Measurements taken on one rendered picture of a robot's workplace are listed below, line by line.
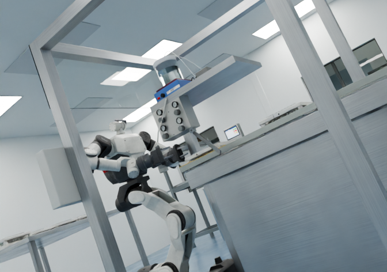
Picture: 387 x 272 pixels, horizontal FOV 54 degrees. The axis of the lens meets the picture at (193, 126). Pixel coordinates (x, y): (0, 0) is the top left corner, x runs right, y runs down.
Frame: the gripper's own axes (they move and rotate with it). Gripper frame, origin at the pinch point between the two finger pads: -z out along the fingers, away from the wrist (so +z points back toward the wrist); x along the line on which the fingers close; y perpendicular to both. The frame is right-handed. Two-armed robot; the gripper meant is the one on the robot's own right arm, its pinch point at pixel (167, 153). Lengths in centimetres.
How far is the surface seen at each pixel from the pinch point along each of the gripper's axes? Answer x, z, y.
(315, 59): 9, -59, 120
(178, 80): -34.8, -22.5, 14.3
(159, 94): -34.0, -8.8, 6.1
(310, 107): 13, -75, 49
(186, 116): -12.3, -18.8, 17.6
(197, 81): -26.6, -31.7, 25.8
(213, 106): -135, -88, -540
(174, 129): -8.9, -9.7, 12.0
